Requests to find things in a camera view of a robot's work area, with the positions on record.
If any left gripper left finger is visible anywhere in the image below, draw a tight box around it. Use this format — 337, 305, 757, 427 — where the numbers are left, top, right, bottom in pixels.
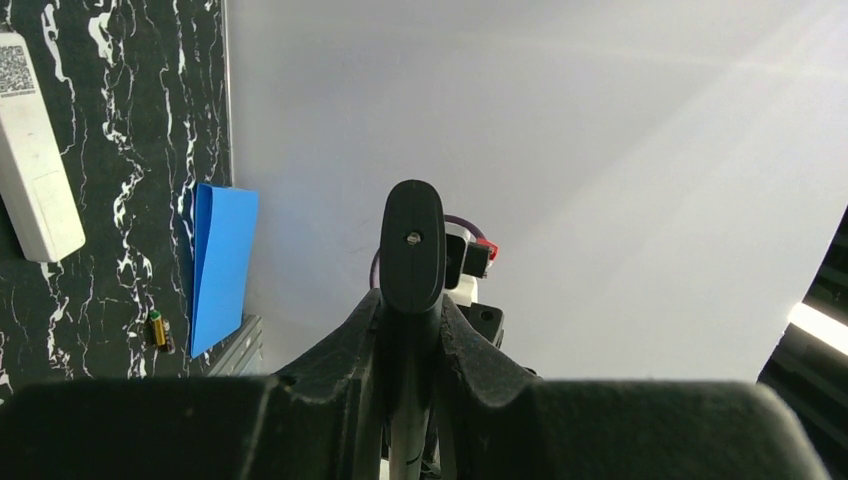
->
1, 291, 382, 479

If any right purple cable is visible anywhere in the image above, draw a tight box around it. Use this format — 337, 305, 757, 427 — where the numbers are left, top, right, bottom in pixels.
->
368, 213, 488, 290

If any white remote control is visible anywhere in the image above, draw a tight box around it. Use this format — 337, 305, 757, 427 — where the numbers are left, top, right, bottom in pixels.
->
1, 31, 86, 263

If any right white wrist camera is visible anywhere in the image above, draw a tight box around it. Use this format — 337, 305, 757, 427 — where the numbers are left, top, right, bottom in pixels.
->
444, 215, 499, 307

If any aluminium rail frame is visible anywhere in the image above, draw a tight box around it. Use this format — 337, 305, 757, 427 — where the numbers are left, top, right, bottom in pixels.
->
206, 315, 264, 377

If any orange black battery right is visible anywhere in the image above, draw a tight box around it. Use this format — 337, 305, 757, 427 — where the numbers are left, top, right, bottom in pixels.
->
148, 310, 176, 354

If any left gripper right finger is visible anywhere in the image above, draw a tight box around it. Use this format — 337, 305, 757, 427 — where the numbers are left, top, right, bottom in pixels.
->
435, 301, 828, 479

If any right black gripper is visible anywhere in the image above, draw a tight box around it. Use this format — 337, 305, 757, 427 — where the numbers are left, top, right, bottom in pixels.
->
463, 303, 504, 348

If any black remote control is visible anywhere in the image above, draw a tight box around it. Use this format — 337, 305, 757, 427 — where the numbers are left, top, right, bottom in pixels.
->
378, 180, 446, 479

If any blue sheet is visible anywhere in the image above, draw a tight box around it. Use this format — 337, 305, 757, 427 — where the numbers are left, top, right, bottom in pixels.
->
189, 184, 259, 359

